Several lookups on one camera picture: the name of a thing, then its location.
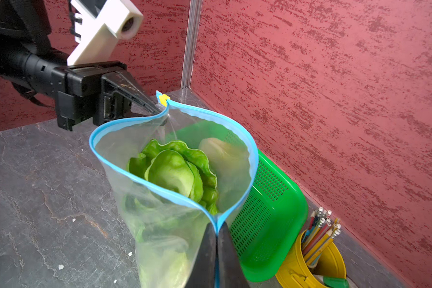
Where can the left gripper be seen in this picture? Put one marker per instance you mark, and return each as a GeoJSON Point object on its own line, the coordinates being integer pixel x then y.
{"type": "Point", "coordinates": [75, 89]}

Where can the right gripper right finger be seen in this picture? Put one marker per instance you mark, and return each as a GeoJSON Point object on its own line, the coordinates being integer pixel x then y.
{"type": "Point", "coordinates": [230, 274]}

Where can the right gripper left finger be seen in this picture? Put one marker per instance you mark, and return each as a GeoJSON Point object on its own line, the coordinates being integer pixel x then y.
{"type": "Point", "coordinates": [204, 269]}

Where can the clear zipper bag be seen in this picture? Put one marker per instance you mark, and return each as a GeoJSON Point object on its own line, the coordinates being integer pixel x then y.
{"type": "Point", "coordinates": [165, 225]}

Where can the chinese cabbage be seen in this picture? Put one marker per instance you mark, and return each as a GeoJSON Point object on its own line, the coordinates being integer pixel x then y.
{"type": "Point", "coordinates": [176, 167]}

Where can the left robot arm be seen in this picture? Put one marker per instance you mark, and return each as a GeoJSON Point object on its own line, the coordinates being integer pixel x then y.
{"type": "Point", "coordinates": [24, 30]}

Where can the yellow pencil cup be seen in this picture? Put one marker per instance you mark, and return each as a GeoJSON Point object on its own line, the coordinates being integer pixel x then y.
{"type": "Point", "coordinates": [294, 273]}

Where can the green plastic basket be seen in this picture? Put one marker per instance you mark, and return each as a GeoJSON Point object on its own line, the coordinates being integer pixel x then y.
{"type": "Point", "coordinates": [265, 222]}

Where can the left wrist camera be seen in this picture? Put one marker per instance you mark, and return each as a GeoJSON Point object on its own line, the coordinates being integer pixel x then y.
{"type": "Point", "coordinates": [98, 26]}

